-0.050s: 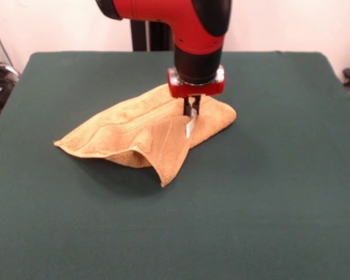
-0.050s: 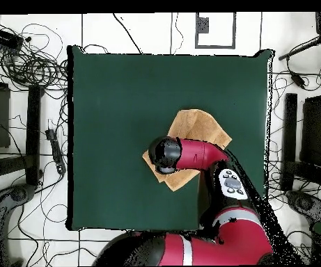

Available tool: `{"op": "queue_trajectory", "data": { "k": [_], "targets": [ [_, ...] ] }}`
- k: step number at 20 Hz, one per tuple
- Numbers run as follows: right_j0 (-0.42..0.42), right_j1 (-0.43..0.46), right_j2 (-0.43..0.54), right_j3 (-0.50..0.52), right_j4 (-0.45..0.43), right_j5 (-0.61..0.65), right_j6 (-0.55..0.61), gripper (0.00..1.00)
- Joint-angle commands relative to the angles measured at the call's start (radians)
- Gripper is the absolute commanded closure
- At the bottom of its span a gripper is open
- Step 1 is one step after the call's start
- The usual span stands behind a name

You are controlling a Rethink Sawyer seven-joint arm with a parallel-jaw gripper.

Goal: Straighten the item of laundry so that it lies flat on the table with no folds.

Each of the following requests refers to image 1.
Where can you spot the tan terry towel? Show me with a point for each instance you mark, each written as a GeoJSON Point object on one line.
{"type": "Point", "coordinates": [119, 131]}

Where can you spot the dark green table cloth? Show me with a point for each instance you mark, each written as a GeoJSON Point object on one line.
{"type": "Point", "coordinates": [76, 204]}

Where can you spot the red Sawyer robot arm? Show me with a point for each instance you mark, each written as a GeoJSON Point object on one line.
{"type": "Point", "coordinates": [192, 23]}

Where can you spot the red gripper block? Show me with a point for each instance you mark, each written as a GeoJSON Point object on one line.
{"type": "Point", "coordinates": [198, 91]}

